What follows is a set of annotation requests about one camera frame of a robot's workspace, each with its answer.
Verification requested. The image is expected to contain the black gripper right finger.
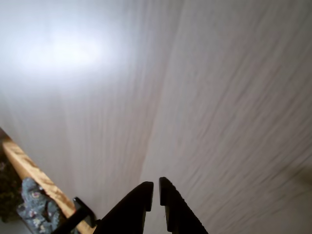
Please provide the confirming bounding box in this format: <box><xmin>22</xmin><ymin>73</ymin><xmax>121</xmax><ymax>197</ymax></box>
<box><xmin>158</xmin><ymin>176</ymin><xmax>209</xmax><ymax>234</ymax></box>

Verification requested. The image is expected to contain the black stand clamp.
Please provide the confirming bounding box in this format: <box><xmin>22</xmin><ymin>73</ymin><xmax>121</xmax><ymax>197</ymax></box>
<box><xmin>52</xmin><ymin>196</ymin><xmax>102</xmax><ymax>234</ymax></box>

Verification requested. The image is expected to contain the grey patterned cloth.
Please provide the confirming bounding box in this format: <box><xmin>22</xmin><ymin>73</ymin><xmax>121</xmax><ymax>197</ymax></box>
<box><xmin>16</xmin><ymin>177</ymin><xmax>62</xmax><ymax>234</ymax></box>

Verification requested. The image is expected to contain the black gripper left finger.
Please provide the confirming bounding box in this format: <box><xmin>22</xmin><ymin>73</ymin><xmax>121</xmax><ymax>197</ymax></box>
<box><xmin>95</xmin><ymin>181</ymin><xmax>155</xmax><ymax>234</ymax></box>

